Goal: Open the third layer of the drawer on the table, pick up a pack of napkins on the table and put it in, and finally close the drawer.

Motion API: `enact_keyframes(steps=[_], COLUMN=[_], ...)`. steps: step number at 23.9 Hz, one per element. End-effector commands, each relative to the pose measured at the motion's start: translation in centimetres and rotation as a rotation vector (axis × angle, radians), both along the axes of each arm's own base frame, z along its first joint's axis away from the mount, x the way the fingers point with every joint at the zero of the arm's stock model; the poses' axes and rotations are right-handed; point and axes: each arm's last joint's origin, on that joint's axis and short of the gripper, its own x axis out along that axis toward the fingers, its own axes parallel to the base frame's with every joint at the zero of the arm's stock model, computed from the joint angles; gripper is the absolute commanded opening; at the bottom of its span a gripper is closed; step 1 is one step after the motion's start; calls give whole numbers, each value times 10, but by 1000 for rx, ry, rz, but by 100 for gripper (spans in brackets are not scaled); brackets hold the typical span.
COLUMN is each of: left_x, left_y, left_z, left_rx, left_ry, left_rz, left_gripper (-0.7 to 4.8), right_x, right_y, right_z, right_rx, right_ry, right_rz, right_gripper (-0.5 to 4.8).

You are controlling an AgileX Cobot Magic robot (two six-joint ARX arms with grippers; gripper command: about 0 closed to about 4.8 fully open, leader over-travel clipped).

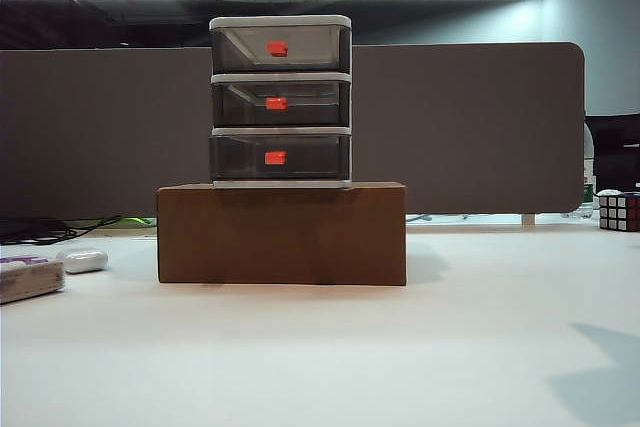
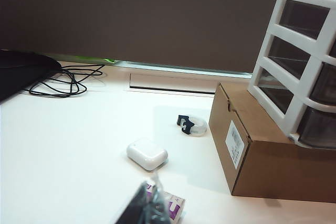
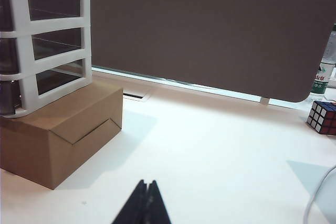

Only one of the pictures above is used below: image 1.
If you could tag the grey translucent drawer red knob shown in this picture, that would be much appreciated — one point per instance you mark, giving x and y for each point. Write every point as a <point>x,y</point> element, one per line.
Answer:
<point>310,107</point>
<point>310,49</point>
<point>310,159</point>

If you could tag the napkin pack purple print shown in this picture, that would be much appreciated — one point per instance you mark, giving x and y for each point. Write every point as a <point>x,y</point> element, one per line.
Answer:
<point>30,279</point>

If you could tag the brown cardboard box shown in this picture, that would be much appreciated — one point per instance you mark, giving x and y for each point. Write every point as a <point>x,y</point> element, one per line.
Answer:
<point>280,237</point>

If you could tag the grey desk partition panel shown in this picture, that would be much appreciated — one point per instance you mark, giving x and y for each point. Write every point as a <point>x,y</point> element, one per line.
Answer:
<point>475,147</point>

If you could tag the white partition foot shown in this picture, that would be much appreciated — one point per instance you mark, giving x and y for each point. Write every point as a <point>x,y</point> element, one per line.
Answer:
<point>528,219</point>

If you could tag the white earbuds case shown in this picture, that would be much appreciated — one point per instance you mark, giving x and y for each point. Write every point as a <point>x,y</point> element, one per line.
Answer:
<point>82,261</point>

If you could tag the clear bottle green label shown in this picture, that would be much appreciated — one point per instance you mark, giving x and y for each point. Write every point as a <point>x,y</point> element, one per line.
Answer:
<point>589,182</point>

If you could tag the black monitor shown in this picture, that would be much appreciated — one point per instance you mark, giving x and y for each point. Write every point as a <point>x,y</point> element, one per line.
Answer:
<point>615,147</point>

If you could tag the black rubik's cube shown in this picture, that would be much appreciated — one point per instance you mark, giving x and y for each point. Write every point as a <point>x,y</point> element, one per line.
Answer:
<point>620,209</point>

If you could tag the white plastic drawer cabinet frame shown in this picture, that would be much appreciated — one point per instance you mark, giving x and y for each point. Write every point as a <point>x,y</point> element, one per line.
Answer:
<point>280,76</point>

